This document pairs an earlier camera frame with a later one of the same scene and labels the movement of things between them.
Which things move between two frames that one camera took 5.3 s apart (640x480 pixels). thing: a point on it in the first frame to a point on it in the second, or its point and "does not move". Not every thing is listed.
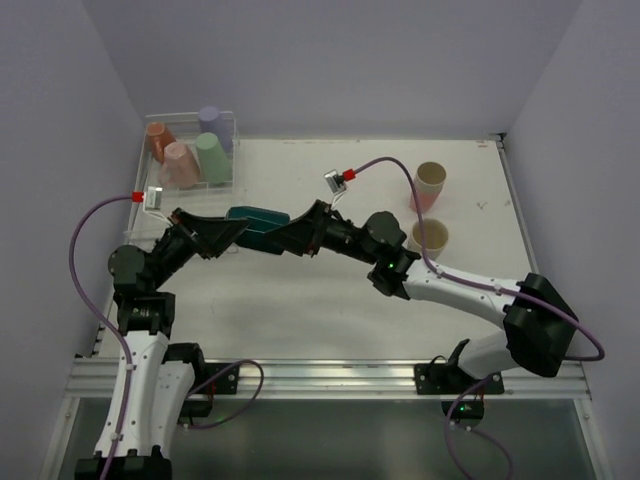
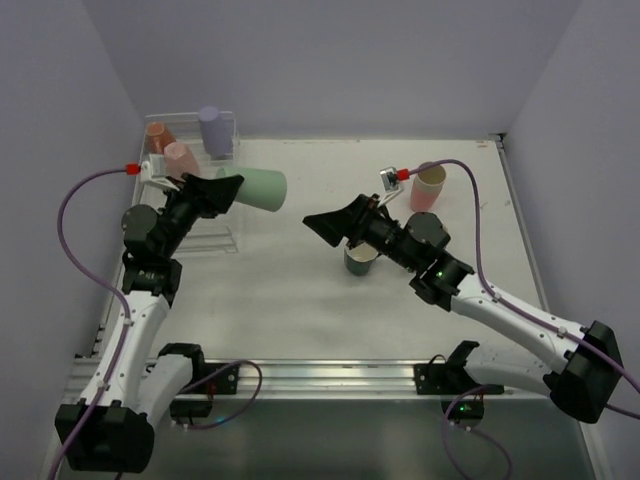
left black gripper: [187, 233] to [195, 193]
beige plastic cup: [430, 177] does not move
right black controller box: [464, 409] does not move
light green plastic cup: [213, 159] to [264, 189]
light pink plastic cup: [179, 168] does not move
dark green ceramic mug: [261, 220] to [358, 259]
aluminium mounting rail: [260, 379] does not move
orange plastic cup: [159, 137] does not move
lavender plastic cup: [219, 123] does not move
